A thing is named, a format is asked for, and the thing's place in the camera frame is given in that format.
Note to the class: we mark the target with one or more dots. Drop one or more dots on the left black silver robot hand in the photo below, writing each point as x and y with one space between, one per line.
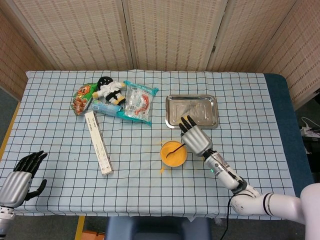
15 186

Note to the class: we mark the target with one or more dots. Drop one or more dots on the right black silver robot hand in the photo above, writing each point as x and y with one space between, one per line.
197 141

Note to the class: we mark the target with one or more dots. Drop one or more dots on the black spoon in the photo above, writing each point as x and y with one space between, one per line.
175 150

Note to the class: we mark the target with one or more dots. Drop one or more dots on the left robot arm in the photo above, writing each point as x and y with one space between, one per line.
5 220

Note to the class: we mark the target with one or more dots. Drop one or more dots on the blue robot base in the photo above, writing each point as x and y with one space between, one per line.
157 228

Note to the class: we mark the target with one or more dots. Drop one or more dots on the off-white bowl of orange powder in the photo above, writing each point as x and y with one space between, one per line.
173 161

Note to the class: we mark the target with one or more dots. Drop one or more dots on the stainless steel tray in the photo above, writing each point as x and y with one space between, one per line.
205 105

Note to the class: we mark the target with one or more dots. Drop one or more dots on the clear teal shrimp snack bag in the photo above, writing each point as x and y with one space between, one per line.
137 105

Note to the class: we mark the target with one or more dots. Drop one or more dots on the blue checkered tablecloth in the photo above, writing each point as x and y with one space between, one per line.
150 195

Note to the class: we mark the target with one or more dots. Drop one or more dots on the orange box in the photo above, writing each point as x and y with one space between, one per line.
92 235

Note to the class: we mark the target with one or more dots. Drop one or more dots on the metal screen hinge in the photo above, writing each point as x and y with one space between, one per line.
213 49

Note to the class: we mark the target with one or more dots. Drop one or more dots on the long white carton box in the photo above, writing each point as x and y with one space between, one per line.
100 145

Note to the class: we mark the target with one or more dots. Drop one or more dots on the light blue tube package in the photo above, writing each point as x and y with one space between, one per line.
105 108

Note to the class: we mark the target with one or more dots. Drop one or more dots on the black white plush doll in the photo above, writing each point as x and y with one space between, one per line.
110 91

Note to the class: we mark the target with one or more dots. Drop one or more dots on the green snack bag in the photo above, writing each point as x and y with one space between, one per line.
80 101

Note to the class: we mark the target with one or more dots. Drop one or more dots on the beige woven folding screen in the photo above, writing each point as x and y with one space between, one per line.
170 32

